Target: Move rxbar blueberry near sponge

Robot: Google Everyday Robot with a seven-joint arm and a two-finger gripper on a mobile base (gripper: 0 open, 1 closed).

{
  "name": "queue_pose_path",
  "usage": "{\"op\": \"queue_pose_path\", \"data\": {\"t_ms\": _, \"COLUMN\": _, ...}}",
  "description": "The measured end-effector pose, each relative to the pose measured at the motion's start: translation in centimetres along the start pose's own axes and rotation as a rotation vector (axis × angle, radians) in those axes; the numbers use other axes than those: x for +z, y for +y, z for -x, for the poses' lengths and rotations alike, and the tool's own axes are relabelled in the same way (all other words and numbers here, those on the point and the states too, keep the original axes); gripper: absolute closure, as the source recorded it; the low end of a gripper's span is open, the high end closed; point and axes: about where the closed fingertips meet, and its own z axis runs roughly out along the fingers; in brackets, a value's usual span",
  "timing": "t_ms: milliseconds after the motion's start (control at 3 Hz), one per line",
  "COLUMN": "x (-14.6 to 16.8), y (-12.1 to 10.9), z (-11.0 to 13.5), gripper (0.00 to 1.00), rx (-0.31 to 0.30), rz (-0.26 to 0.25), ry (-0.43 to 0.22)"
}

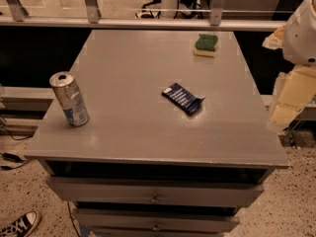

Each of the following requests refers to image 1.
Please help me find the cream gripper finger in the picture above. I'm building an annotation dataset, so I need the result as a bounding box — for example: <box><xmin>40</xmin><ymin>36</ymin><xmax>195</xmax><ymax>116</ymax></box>
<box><xmin>263</xmin><ymin>26</ymin><xmax>285</xmax><ymax>49</ymax></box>
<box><xmin>267</xmin><ymin>65</ymin><xmax>316</xmax><ymax>132</ymax></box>

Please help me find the blue rxbar blueberry wrapper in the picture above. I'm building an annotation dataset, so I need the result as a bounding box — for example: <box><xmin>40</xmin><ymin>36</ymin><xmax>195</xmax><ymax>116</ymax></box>
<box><xmin>161</xmin><ymin>83</ymin><xmax>203</xmax><ymax>115</ymax></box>

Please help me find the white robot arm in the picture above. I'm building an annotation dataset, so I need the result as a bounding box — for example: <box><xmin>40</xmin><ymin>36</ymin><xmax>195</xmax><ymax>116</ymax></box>
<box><xmin>263</xmin><ymin>0</ymin><xmax>316</xmax><ymax>132</ymax></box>

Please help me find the green and yellow sponge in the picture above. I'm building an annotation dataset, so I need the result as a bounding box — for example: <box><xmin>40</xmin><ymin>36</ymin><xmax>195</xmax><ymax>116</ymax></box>
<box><xmin>194</xmin><ymin>34</ymin><xmax>218</xmax><ymax>57</ymax></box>

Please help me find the grey drawer cabinet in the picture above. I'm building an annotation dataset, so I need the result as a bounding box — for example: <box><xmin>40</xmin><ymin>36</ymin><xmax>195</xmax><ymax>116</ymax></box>
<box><xmin>27</xmin><ymin>30</ymin><xmax>288</xmax><ymax>237</ymax></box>

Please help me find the silver blue drink can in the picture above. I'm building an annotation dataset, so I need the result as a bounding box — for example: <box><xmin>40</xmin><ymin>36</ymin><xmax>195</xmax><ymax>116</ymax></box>
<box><xmin>49</xmin><ymin>71</ymin><xmax>89</xmax><ymax>126</ymax></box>

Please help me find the top grey drawer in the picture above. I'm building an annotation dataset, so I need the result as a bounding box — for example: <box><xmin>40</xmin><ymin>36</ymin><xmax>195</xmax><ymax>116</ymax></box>
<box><xmin>46</xmin><ymin>177</ymin><xmax>264</xmax><ymax>207</ymax></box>

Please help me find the grey drawer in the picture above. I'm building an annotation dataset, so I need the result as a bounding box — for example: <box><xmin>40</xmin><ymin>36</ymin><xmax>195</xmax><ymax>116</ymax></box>
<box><xmin>73</xmin><ymin>208</ymin><xmax>239</xmax><ymax>232</ymax></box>
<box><xmin>46</xmin><ymin>177</ymin><xmax>264</xmax><ymax>207</ymax></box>

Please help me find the metal railing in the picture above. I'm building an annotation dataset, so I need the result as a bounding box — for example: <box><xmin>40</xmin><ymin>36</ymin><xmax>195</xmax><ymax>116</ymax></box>
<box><xmin>0</xmin><ymin>0</ymin><xmax>280</xmax><ymax>31</ymax></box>

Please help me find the black white sneaker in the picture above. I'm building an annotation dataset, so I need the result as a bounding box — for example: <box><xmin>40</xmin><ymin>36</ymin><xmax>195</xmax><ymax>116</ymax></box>
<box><xmin>0</xmin><ymin>210</ymin><xmax>41</xmax><ymax>237</ymax></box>

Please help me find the black power adapter cable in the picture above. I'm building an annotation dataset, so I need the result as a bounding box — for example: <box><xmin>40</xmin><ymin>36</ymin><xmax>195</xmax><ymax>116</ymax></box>
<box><xmin>0</xmin><ymin>116</ymin><xmax>34</xmax><ymax>172</ymax></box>

